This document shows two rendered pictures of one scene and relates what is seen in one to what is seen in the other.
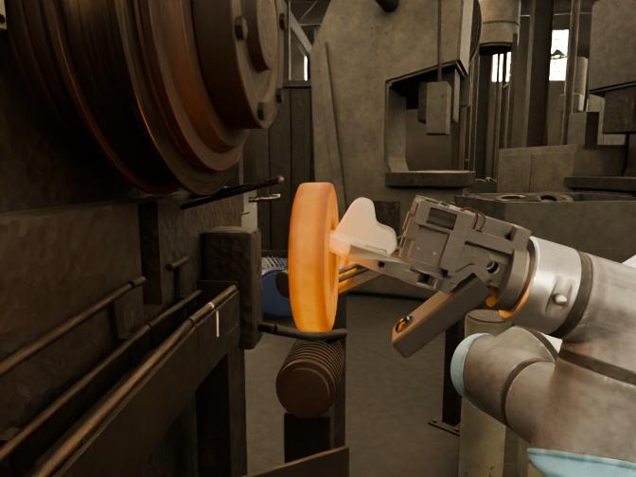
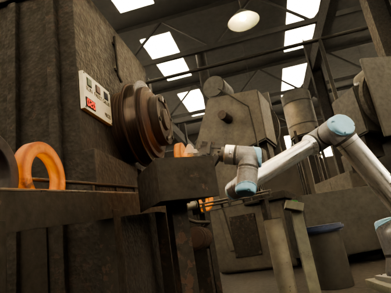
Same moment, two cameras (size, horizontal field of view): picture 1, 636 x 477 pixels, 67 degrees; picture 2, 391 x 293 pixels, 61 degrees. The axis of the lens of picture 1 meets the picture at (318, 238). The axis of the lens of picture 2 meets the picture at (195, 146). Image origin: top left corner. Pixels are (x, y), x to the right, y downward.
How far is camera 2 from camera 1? 1.13 m
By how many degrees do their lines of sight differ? 24
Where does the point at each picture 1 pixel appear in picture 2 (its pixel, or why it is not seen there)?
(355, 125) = (223, 178)
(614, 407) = (244, 170)
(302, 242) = (176, 150)
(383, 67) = not seen: hidden behind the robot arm
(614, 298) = (241, 150)
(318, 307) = not seen: hidden behind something
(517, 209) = (307, 198)
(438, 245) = (205, 148)
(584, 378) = (240, 168)
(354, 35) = (214, 136)
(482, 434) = (281, 270)
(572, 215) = (337, 197)
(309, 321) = not seen: hidden behind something
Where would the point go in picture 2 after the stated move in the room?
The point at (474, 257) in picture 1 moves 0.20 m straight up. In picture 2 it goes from (214, 150) to (207, 110)
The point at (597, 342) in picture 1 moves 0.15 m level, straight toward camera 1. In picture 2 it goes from (241, 160) to (223, 156)
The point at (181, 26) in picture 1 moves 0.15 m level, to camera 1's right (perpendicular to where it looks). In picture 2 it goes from (147, 119) to (177, 114)
